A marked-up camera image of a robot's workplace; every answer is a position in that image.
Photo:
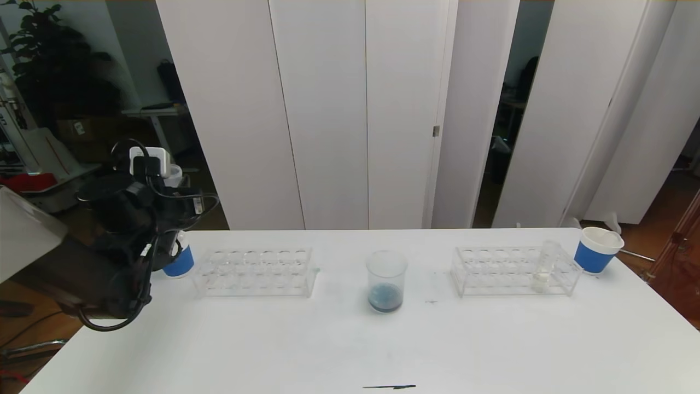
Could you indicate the blue white paper cup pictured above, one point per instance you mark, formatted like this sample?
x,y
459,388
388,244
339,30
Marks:
x,y
593,258
183,265

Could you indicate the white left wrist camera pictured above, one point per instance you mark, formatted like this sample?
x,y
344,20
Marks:
x,y
153,158

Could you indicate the grey wheeled base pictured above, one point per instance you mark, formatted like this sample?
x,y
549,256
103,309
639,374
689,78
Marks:
x,y
54,189

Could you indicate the chrome tripod leg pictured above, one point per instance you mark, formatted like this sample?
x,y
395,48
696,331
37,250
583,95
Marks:
x,y
38,346

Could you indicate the white folding partition screen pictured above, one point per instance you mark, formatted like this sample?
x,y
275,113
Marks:
x,y
656,137
569,109
328,109

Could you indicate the black bag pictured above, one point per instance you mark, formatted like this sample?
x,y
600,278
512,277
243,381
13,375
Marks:
x,y
169,81

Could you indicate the clear plastic beaker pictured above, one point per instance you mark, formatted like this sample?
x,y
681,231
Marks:
x,y
385,300

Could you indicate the white office desk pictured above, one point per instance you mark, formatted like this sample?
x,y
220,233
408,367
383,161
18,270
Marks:
x,y
157,111

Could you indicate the yellow pigment test tube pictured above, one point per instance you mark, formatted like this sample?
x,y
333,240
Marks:
x,y
540,280

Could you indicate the red pigment test tube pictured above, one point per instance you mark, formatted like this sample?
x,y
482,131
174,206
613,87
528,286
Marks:
x,y
175,172

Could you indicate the red flat case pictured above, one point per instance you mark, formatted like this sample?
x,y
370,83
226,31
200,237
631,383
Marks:
x,y
27,182

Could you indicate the brown cardboard box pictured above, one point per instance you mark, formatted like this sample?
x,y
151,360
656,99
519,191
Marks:
x,y
82,130

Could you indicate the dark green potted plant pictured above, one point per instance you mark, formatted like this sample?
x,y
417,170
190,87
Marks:
x,y
54,65

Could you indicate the white slanted board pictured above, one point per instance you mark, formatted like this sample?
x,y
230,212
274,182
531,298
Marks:
x,y
49,152

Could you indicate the chrome light stand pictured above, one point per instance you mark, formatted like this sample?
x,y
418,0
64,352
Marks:
x,y
637,254

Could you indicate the clear acrylic test tube rack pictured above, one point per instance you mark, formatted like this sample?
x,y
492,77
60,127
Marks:
x,y
257,285
508,276

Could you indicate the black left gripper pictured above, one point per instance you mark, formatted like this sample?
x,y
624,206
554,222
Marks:
x,y
183,205

